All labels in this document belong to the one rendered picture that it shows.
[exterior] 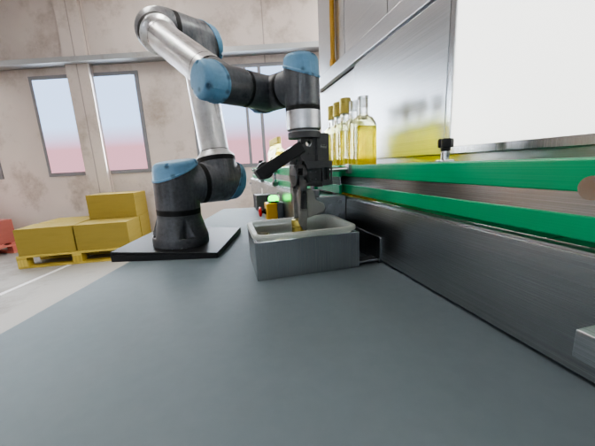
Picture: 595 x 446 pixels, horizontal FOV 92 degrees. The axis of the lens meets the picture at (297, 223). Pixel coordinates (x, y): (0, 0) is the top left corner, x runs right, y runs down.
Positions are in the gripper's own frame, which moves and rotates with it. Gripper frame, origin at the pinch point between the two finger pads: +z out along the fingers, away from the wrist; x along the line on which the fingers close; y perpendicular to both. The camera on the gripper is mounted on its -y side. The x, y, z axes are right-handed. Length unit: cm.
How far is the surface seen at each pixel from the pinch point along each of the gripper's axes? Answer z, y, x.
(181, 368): 9.0, -22.4, -31.3
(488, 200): -7.4, 18.7, -31.7
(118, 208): 30, -148, 332
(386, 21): -53, 35, 22
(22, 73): -146, -261, 420
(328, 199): -3.5, 11.0, 10.3
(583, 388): 8.9, 15.8, -46.3
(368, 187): -7.0, 18.4, 1.5
